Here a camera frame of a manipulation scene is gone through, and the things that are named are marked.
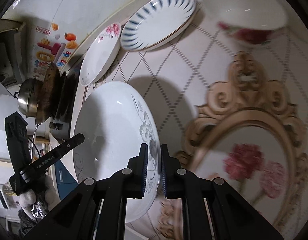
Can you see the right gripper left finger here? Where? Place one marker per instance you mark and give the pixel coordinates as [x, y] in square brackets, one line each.
[136, 181]

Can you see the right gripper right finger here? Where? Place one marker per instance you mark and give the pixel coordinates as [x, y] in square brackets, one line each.
[171, 180]

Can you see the large white grey-flower plate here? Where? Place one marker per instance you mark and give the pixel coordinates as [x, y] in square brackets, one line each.
[114, 139]

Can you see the white pink-blossom plate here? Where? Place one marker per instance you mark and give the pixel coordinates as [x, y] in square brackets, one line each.
[100, 55]

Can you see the white blue-leaf plate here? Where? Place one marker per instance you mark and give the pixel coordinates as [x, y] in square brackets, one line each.
[157, 23]

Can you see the white red-flower bowl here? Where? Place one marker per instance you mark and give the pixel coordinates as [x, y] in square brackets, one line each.
[249, 22]

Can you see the white gloved left hand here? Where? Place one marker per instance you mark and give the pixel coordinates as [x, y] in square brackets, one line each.
[27, 199]

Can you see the black gas stove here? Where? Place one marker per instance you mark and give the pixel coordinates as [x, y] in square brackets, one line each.
[60, 122]

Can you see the steel steamer pot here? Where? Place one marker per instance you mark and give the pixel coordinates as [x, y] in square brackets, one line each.
[27, 97]

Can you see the dark frying pan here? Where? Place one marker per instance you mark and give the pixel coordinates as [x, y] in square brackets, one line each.
[49, 97]

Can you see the patterned pink tablecloth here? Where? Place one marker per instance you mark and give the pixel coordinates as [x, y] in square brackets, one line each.
[228, 110]

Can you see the colourful wall sticker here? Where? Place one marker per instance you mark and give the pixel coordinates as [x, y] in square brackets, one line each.
[51, 45]

